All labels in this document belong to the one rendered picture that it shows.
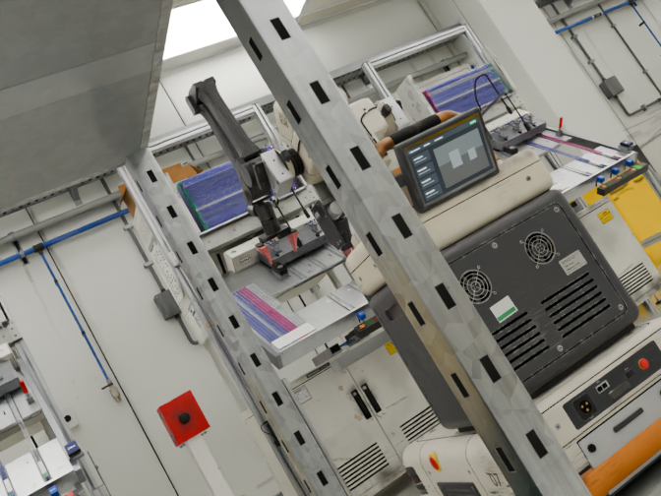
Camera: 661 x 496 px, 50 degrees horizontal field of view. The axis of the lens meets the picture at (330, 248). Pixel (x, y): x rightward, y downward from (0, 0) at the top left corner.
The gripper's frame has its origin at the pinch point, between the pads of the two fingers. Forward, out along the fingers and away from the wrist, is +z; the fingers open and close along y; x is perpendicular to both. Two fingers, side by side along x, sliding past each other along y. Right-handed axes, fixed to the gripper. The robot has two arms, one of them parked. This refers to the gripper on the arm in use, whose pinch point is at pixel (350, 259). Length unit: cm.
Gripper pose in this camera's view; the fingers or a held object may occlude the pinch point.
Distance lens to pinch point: 314.0
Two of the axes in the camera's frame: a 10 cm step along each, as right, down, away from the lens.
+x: 5.4, 2.3, -8.1
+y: -8.1, 4.0, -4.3
